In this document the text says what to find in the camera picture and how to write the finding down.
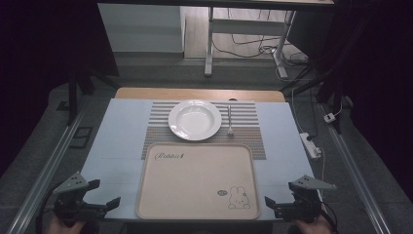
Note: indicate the person's left hand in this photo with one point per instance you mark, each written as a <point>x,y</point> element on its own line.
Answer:
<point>66,228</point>

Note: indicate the striped woven placemat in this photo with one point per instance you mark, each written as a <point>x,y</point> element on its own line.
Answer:
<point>246,143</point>

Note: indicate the white desk with metal legs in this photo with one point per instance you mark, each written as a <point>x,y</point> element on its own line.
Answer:
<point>246,26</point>

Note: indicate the black plug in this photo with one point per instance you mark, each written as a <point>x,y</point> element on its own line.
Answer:
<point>311,137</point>

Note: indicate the grey cabinet panel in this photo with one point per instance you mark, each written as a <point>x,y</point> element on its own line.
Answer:
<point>142,29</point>

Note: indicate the metal floor rail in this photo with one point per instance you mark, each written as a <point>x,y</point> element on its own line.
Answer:
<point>45,175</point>
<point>357,175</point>

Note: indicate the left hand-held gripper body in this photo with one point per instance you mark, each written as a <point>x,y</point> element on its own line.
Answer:
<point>69,201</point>

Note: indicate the pale blue table sheet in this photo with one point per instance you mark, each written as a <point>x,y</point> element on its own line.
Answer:
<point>120,146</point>

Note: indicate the person's right hand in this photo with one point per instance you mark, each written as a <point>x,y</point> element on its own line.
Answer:
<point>315,228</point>

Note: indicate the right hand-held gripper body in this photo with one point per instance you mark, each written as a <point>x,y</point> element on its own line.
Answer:
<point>305,204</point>

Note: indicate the beige tray with rabbit print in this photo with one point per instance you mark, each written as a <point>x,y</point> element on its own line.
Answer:
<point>195,185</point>

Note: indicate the silver metal fork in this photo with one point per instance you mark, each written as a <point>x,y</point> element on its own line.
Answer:
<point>230,120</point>

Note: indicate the black metal stand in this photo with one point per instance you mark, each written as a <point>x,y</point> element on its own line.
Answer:
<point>73,97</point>
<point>331,94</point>

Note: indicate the white round plate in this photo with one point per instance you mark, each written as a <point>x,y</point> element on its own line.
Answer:
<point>195,120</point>

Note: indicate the small white adapter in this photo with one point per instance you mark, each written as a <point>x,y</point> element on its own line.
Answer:
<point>329,117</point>

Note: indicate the black rectangular floor frame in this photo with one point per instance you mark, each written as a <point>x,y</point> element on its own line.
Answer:
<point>81,137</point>

